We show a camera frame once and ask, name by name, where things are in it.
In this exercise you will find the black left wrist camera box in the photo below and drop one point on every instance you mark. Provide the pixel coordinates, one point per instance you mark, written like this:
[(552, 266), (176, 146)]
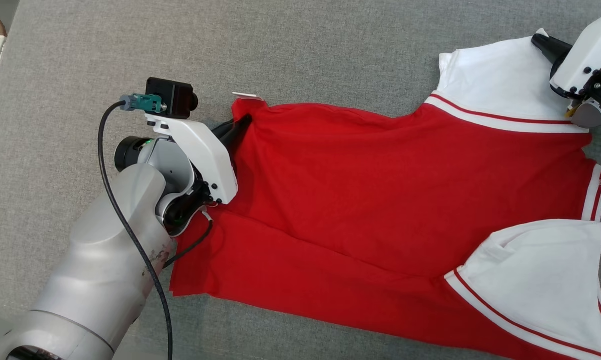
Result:
[(173, 97)]

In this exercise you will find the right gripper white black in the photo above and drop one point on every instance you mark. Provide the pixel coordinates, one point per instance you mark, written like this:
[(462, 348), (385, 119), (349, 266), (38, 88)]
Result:
[(590, 50)]

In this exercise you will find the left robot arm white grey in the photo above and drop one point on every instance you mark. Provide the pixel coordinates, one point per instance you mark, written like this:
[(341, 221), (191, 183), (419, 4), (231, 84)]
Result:
[(95, 260)]

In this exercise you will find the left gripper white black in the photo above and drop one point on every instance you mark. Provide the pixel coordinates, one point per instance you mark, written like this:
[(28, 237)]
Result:
[(205, 155)]

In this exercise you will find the red and white shirt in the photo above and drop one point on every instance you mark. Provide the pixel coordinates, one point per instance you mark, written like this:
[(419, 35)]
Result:
[(380, 200)]

